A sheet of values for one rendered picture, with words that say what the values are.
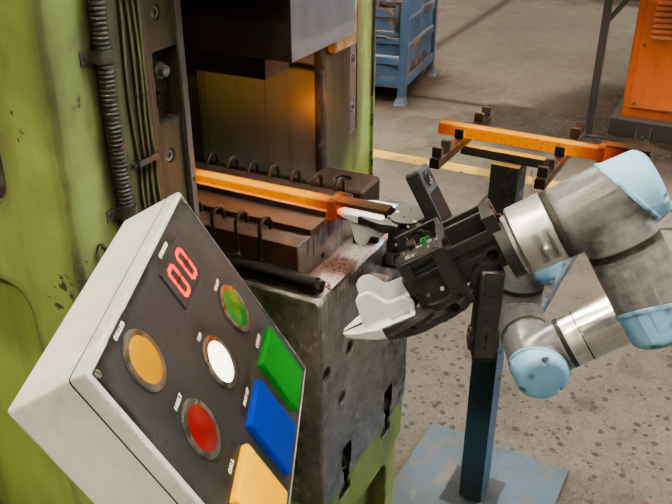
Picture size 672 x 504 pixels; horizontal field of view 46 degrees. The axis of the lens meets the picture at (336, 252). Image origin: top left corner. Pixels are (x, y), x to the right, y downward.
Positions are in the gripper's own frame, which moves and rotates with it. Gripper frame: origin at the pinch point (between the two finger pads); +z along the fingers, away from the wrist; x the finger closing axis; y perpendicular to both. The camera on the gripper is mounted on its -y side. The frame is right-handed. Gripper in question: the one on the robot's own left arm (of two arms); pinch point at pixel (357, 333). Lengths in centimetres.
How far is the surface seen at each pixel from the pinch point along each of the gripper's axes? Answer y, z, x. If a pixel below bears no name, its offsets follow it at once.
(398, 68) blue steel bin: -82, 24, -413
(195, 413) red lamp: 11.0, 10.0, 19.7
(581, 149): -26, -34, -74
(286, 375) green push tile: -0.5, 9.7, 1.0
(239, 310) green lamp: 9.1, 10.0, 0.1
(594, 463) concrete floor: -124, -4, -95
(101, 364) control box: 21.6, 10.4, 24.9
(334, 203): -1.5, 6.0, -44.1
